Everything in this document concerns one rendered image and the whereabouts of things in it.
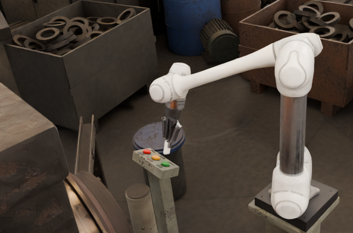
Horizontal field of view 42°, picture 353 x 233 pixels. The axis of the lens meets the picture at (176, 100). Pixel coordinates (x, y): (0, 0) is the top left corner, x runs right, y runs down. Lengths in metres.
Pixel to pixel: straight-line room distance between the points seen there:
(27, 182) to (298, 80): 1.34
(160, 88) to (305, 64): 0.59
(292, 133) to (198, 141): 1.62
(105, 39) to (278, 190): 2.02
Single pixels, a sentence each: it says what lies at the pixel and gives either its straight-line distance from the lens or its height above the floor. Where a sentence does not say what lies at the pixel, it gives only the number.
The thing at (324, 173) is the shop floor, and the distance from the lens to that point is 3.13.
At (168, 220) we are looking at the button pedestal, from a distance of 2.53.
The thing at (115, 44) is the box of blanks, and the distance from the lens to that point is 3.66.
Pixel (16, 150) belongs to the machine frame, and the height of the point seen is 1.75.
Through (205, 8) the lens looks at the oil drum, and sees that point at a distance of 4.56.
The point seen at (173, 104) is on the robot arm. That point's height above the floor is 0.92.
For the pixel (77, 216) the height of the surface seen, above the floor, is 1.29.
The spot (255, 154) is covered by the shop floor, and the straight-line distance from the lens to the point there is 3.28.
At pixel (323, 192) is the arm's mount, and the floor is 0.40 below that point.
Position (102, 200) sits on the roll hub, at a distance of 1.16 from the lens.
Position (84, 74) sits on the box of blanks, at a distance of 3.47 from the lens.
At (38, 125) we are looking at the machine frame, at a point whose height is 1.76.
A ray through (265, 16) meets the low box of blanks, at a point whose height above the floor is 0.55.
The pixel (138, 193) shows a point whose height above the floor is 0.52.
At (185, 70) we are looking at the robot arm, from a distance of 2.07.
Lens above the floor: 1.99
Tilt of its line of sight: 30 degrees down
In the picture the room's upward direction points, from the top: 7 degrees counter-clockwise
